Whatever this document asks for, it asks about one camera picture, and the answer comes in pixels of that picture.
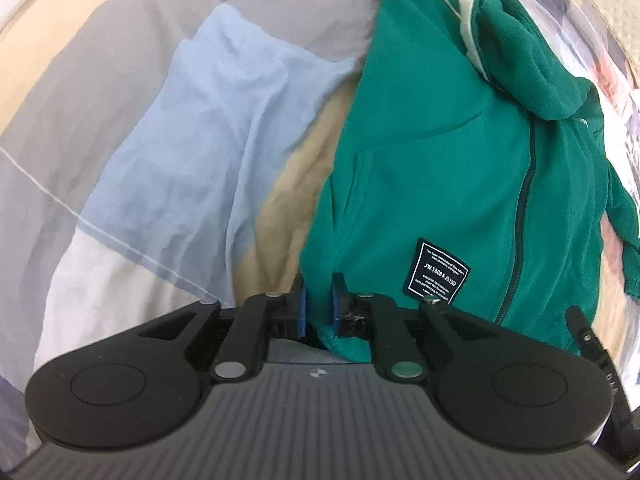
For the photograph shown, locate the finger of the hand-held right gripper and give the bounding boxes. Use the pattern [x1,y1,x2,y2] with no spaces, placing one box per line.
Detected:
[565,305,611,363]

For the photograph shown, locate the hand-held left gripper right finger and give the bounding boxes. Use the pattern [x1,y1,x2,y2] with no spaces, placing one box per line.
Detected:
[331,272,488,385]

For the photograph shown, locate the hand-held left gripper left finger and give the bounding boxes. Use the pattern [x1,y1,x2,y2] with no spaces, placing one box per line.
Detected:
[137,274,308,382]

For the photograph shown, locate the green zip hoodie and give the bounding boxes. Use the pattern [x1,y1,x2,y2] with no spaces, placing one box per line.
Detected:
[298,0,640,363]

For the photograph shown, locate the patchwork duvet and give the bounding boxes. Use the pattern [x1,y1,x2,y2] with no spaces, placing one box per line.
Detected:
[0,0,640,456]

